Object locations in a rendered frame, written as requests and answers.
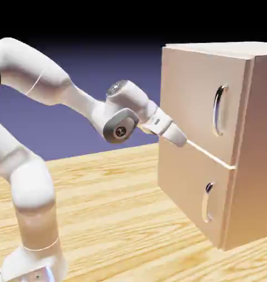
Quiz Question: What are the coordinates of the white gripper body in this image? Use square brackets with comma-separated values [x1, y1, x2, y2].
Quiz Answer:
[162, 122, 188, 148]

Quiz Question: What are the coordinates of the tall light wood cabinet door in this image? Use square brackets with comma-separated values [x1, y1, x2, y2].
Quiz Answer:
[159, 47, 255, 166]

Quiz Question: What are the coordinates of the short light wood cabinet door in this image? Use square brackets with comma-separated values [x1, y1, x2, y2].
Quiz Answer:
[157, 137, 236, 250]

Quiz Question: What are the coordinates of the light wood cabinet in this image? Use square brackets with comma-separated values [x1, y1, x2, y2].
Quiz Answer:
[157, 41, 267, 252]

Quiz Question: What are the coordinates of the long curved metal handle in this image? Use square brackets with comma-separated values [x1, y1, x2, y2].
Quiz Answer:
[212, 84, 229, 137]

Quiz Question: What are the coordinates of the short curved metal handle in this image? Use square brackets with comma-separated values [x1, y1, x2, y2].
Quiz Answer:
[201, 182, 215, 223]

